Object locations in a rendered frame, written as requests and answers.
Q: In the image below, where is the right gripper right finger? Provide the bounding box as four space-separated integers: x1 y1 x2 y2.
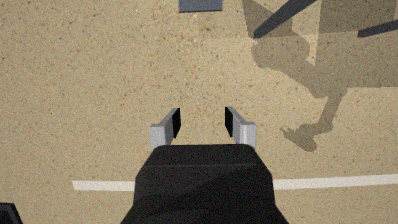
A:
224 106 257 149

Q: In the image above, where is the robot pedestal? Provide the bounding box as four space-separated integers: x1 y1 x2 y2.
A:
178 0 224 14

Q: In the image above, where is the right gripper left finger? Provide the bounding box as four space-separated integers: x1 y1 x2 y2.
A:
149 107 182 151

